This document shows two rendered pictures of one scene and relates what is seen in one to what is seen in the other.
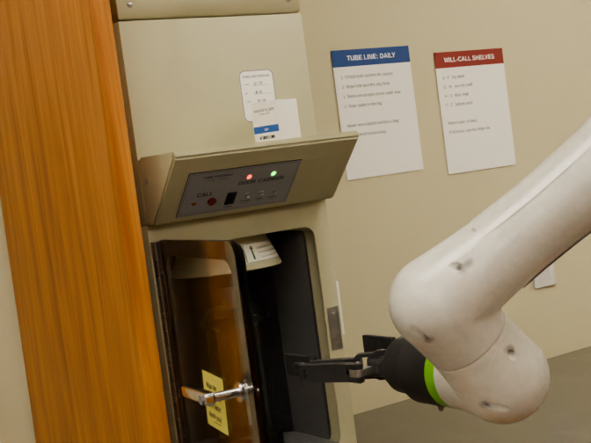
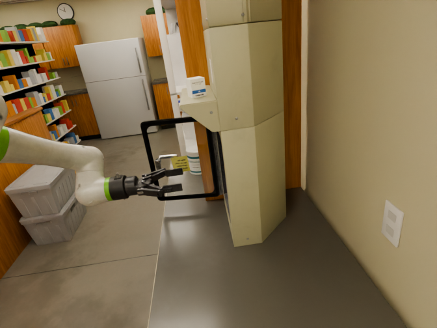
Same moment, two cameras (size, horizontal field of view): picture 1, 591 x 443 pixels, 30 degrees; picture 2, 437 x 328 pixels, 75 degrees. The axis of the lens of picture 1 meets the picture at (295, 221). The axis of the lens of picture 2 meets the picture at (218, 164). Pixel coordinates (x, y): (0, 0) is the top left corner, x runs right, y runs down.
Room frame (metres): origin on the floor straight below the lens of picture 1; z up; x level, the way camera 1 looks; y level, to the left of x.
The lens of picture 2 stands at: (2.20, -0.82, 1.69)
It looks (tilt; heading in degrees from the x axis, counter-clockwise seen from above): 24 degrees down; 120
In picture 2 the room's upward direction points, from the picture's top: 7 degrees counter-clockwise
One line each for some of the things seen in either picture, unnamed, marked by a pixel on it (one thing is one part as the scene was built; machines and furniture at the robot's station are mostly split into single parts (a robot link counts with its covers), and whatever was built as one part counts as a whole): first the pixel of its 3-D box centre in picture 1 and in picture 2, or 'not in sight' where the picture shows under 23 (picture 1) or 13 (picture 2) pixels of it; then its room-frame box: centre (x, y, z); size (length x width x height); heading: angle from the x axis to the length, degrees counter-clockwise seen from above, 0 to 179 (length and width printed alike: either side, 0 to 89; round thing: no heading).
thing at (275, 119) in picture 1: (275, 120); (196, 86); (1.67, 0.01, 1.54); 0.05 x 0.05 x 0.06; 51
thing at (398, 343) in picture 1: (400, 363); (139, 184); (1.43, -0.11, 1.20); 0.09 x 0.08 x 0.07; 33
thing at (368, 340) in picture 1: (379, 346); (172, 187); (1.58, -0.10, 1.20); 0.07 x 0.01 x 0.03; 33
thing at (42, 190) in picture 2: not in sight; (47, 187); (-0.61, 0.58, 0.49); 0.60 x 0.42 x 0.33; 123
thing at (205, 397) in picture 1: (210, 392); not in sight; (1.38, 0.13, 1.20); 0.10 x 0.05 x 0.03; 25
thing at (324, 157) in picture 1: (255, 177); (198, 107); (1.65, 0.05, 1.46); 0.32 x 0.11 x 0.10; 123
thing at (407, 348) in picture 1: (436, 365); (119, 186); (1.37, -0.15, 1.20); 0.09 x 0.06 x 0.12; 123
